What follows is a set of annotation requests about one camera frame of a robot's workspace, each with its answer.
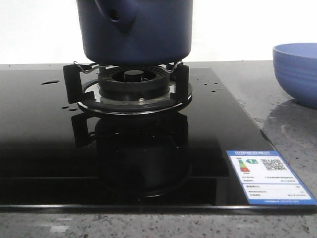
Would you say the blue energy label sticker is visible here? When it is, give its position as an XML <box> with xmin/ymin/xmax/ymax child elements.
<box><xmin>227</xmin><ymin>150</ymin><xmax>317</xmax><ymax>205</ymax></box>

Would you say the blue plastic bowl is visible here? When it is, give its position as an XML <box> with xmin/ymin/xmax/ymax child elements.
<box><xmin>272</xmin><ymin>43</ymin><xmax>317</xmax><ymax>108</ymax></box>

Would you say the black pot support grate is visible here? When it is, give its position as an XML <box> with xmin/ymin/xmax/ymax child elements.
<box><xmin>63</xmin><ymin>61</ymin><xmax>192</xmax><ymax>115</ymax></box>

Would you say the black glass gas stove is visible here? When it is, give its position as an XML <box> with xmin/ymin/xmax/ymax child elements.
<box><xmin>0</xmin><ymin>68</ymin><xmax>317</xmax><ymax>214</ymax></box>

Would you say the dark blue pot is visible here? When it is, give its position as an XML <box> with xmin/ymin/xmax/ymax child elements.
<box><xmin>76</xmin><ymin>0</ymin><xmax>194</xmax><ymax>66</ymax></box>

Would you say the black round gas burner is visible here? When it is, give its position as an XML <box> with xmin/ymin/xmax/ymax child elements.
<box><xmin>98</xmin><ymin>66</ymin><xmax>170</xmax><ymax>101</ymax></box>

